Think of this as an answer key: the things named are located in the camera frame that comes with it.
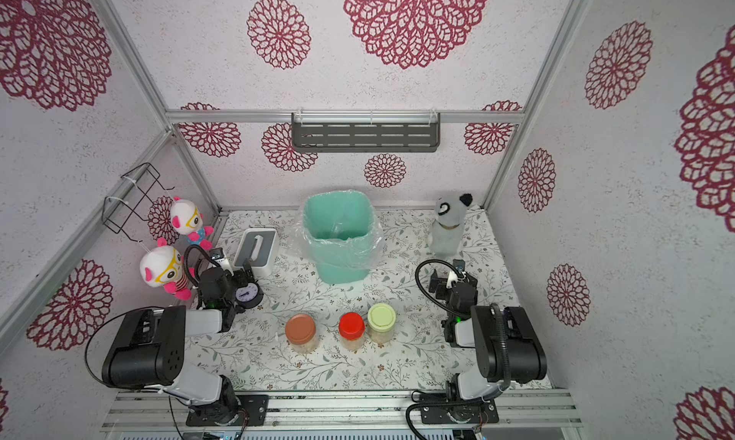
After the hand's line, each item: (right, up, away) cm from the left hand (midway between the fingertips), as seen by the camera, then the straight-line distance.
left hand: (234, 263), depth 94 cm
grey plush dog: (+72, +10, +6) cm, 73 cm away
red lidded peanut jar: (+39, -16, -18) cm, 46 cm away
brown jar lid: (+25, -16, -16) cm, 34 cm away
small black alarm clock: (+6, -10, -2) cm, 12 cm away
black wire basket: (-20, +17, -18) cm, 32 cm away
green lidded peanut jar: (+47, -14, -17) cm, 52 cm away
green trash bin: (+34, +10, +7) cm, 36 cm away
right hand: (+71, -1, -2) cm, 71 cm away
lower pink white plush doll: (-13, +1, -14) cm, 20 cm away
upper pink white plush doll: (-15, +14, -1) cm, 21 cm away
